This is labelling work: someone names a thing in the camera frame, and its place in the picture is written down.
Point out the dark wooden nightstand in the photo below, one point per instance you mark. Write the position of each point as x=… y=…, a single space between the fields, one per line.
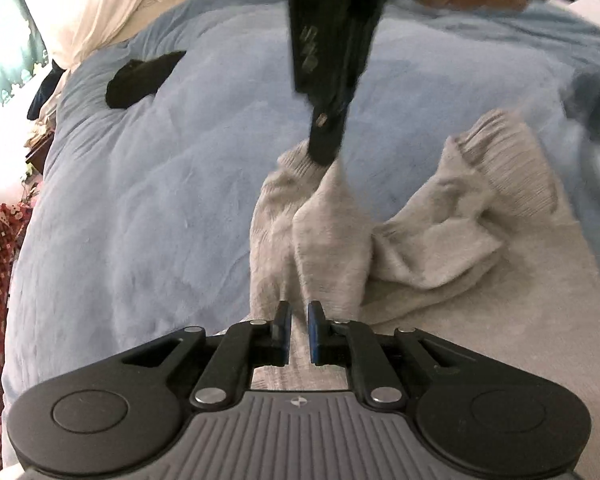
x=37 y=155

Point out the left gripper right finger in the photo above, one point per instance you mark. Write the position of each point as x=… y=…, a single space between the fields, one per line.
x=479 y=415

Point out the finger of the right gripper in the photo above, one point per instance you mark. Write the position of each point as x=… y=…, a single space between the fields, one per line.
x=327 y=128

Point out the grey polo shirt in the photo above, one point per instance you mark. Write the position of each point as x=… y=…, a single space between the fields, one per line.
x=486 y=252

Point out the black garment on bed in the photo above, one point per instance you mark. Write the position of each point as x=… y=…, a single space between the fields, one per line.
x=137 y=79

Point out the blue fleece duvet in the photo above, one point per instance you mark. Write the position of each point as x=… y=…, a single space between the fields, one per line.
x=142 y=225

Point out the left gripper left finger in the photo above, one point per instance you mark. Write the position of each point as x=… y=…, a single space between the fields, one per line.
x=116 y=414

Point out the green christmas window curtain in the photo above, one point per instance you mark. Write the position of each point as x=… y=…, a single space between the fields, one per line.
x=22 y=48

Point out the dark blue jeans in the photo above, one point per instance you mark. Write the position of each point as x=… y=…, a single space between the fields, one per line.
x=582 y=102

